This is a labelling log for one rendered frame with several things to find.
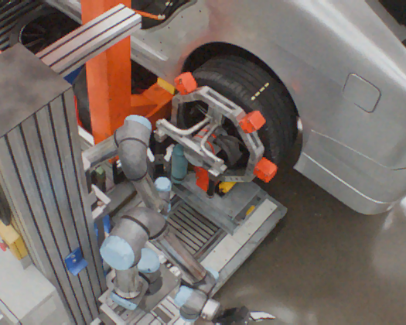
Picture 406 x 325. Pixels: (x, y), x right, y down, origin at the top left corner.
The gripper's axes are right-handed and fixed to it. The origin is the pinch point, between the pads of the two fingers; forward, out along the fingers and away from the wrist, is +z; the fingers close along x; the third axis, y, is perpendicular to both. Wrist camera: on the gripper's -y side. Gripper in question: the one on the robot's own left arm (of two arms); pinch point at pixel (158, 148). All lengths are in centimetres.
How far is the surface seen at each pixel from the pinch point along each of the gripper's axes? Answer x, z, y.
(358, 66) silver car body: 79, -17, -76
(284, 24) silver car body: 52, 9, -74
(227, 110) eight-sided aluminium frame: 31.2, -1.0, -29.0
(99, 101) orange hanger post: -30.0, 17.2, -17.0
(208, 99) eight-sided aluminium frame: 22.9, 6.5, -28.4
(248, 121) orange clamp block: 39, -10, -32
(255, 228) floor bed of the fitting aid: 62, -8, 75
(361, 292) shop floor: 127, -57, 83
